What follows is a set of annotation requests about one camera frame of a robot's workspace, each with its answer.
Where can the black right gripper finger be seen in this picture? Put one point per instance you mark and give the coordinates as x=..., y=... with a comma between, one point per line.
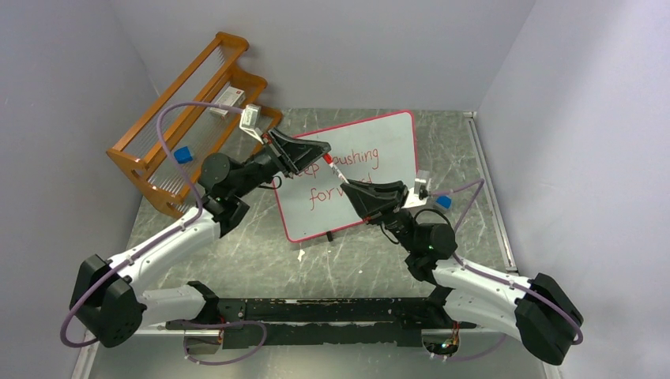
x=361, y=201
x=374, y=188

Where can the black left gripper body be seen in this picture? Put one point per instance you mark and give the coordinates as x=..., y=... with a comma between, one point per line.
x=271, y=150

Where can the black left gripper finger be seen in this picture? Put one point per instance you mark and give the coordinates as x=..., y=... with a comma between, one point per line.
x=295, y=144
x=300, y=157

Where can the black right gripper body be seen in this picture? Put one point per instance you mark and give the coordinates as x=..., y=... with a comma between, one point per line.
x=394, y=220

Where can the red white marker pen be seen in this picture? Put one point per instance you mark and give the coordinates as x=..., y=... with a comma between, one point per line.
x=338, y=173

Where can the pink-framed whiteboard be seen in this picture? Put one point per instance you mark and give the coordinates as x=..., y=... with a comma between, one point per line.
x=380, y=149

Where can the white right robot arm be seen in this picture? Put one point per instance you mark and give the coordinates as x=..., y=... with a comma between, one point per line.
x=535, y=311

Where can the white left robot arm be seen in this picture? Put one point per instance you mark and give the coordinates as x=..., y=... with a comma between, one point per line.
x=111, y=297

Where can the blue eraser block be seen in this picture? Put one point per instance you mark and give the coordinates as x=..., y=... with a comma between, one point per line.
x=444, y=201

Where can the white red box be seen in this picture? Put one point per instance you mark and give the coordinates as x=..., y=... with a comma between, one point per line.
x=229, y=96

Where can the orange wooden rack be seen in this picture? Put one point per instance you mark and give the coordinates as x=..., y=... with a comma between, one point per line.
x=179, y=119

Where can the blue eraser on rack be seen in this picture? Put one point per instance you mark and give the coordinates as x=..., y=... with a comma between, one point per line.
x=183, y=155

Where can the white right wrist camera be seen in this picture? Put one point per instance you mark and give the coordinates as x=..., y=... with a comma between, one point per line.
x=421, y=190

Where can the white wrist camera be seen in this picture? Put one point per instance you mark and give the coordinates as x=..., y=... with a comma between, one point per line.
x=248, y=122
x=421, y=190

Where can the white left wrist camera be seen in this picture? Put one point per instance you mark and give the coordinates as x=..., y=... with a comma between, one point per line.
x=248, y=122

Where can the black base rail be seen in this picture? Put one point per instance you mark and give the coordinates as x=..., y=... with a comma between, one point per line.
x=247, y=322

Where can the aluminium frame rail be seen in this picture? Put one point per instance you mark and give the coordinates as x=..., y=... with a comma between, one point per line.
x=499, y=225

